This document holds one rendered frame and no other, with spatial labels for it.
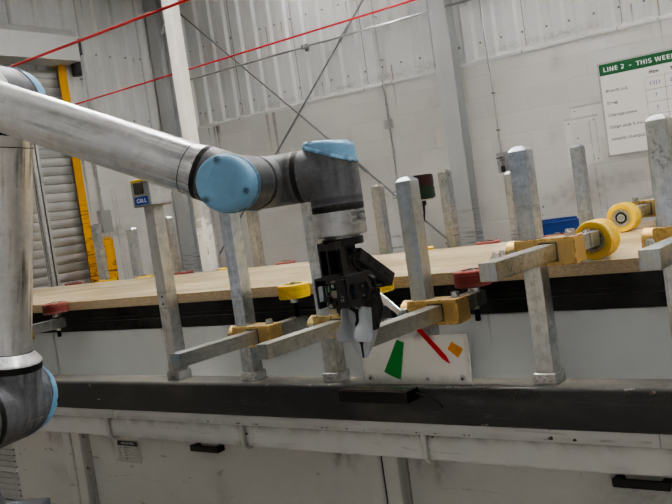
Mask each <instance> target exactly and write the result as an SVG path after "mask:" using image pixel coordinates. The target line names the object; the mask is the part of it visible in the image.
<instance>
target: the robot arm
mask: <svg viewBox="0 0 672 504"><path fill-rule="evenodd" d="M33 144H36V145H39V146H42V147H45V148H48V149H51V150H54V151H57V152H60V153H63V154H66V155H69V156H72V157H75V158H78V159H81V160H84V161H87V162H90V163H93V164H96V165H99V166H102V167H105V168H108V169H111V170H114V171H117V172H120V173H123V174H126V175H129V176H132V177H135V178H138V179H141V180H144V181H147V182H150V183H153V184H156V185H159V186H162V187H165V188H168V189H171V190H174V191H177V192H180V193H183V194H186V195H189V196H190V197H191V198H193V199H197V200H199V201H202V202H204V203H205V204H206V205H207V206H208V207H210V208H211V209H213V210H216V211H218V212H222V213H238V212H241V211H259V210H262V209H267V208H273V207H280V206H286V205H293V204H300V203H306V202H311V208H312V216H313V223H314V230H315V236H316V238H317V239H324V240H323V241H322V243H320V244H317V250H318V256H319V263H320V270H321V278H317V279H314V283H315V290H316V297H317V304H318V309H322V308H325V307H328V306H329V308H330V309H336V310H337V312H338V314H339V316H340V317H341V325H340V326H339V328H338V329H337V330H336V338H337V340H338V341H339V342H347V343H351V344H352V346H353V347H354V349H355V351H356V352H357V353H358V354H359V356H360V357H361V358H367V357H368V356H369V354H370V352H371V350H372V348H373V345H374V343H375V340H376V336H377V332H378V329H379V327H380V322H381V317H382V312H383V303H382V298H381V295H380V288H379V287H385V286H392V283H393V279H394V275H395V273H394V272H393V271H391V270H390V269H389V268H387V267H386V266H385V265H383V264H382V263H381V262H379V261H378V260H377V259H375V258H374V257H373V256H371V255H370V254H369V253H367V252H366V251H365V250H363V249H362V248H355V244H359V243H363V242H364V238H363V235H360V233H365V232H367V223H366V216H365V209H364V202H363V194H362V187H361V180H360V174H359V167H358V162H359V160H358V158H357V154H356V149H355V145H354V143H353V142H352V141H351V140H347V139H332V140H316V141H307V142H304V143H303V144H302V146H301V149H303V150H301V151H294V152H289V153H283V154H277V155H270V156H250V155H239V154H236V153H233V152H230V151H226V150H223V149H220V148H217V147H213V146H210V145H202V144H199V143H196V142H193V141H189V140H186V139H183V138H180V137H177V136H173V135H170V134H167V133H164V132H161V131H158V130H154V129H151V128H148V127H145V126H142V125H138V124H135V123H132V122H129V121H126V120H123V119H119V118H116V117H113V116H110V115H107V114H103V113H100V112H97V111H94V110H91V109H88V108H84V107H81V106H78V105H75V104H72V103H69V102H65V101H62V100H59V99H56V98H53V97H49V96H46V94H45V91H44V89H43V87H42V85H41V83H40V82H39V81H38V80H37V79H36V78H35V77H34V76H33V75H31V74H30V73H28V72H26V71H23V70H20V69H17V68H15V67H10V66H0V449H1V448H3V447H5V446H7V445H9V444H11V443H14V442H16V441H18V440H20V439H22V438H25V437H28V436H30V435H32V434H34V433H35V432H36V431H38V430H39V429H40V428H42V427H43V426H45V425H46V424H47V423H48V422H49V421H50V419H51V418H52V417H53V415H54V413H55V411H56V408H57V404H58V403H57V399H58V388H57V384H56V381H55V379H54V377H53V375H52V374H51V372H50V371H49V370H47V369H46V368H45V367H44V366H43V358H42V356H41V355H40V354H39V353H38V352H36V351H35V350H34V349H33V347H32V334H33ZM320 286H322V289H323V296H324V297H323V300H324V301H322V302H320V299H319V292H318V287H320ZM325 286H326V287H325ZM377 287H378V288H377ZM325 288H326V292H325ZM326 293H327V297H326ZM327 303H328V306H327ZM364 305H365V306H364ZM358 307H360V308H359V310H357V309H356V308H358Z"/></svg>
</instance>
